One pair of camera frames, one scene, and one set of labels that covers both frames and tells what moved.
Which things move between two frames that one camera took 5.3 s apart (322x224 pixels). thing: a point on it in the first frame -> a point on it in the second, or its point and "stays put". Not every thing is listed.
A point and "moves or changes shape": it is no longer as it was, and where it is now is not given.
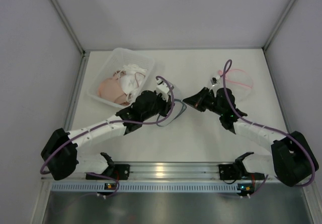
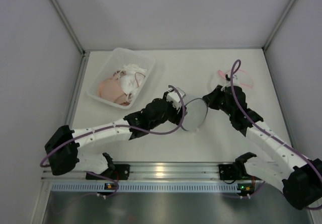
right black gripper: (203, 101) -> (212, 97)
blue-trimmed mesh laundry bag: (177, 109) moves or changes shape
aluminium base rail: (210, 171) stays put
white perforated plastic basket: (125, 73) stays put
